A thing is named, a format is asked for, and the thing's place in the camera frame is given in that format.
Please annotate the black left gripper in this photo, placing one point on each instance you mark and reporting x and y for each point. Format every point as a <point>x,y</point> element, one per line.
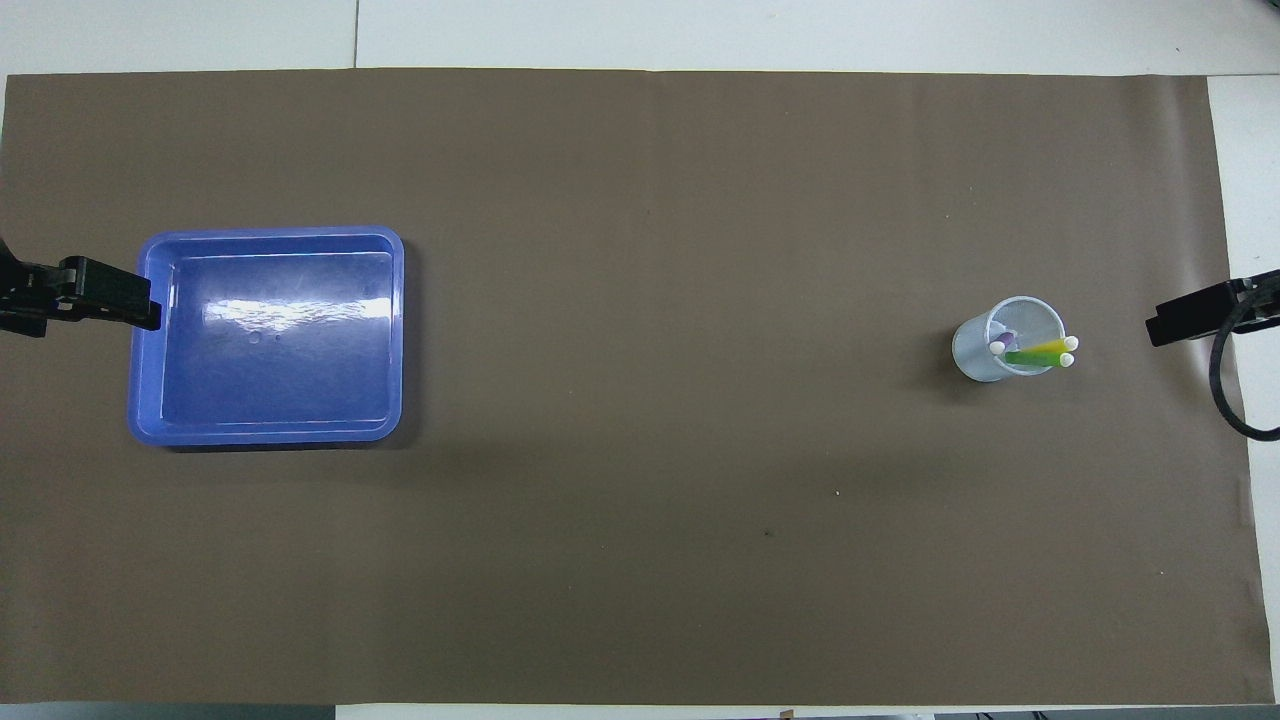
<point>30,295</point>

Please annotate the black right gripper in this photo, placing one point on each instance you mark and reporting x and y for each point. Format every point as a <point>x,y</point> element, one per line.
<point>1265,300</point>

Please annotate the yellow pen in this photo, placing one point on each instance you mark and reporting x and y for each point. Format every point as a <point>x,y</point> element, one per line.
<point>1050,347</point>

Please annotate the green pen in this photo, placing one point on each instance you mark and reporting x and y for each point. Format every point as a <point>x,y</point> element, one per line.
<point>1025,358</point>

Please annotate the purple pen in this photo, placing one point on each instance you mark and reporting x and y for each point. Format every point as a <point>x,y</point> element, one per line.
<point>1003,342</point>

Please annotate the blue plastic tray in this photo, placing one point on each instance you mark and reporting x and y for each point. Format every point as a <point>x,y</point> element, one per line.
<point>300,390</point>

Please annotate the translucent mesh pen cup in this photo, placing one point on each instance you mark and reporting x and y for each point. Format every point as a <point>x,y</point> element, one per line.
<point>970,360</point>

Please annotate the brown table mat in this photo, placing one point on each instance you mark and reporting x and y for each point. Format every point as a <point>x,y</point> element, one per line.
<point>640,500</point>

